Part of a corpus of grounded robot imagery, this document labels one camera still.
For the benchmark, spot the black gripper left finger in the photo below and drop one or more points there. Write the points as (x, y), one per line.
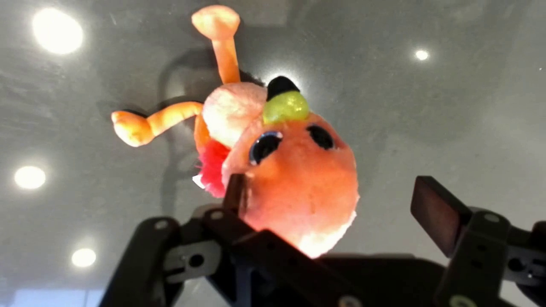
(236, 195)

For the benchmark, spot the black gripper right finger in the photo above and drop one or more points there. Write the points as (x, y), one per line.
(439, 214)

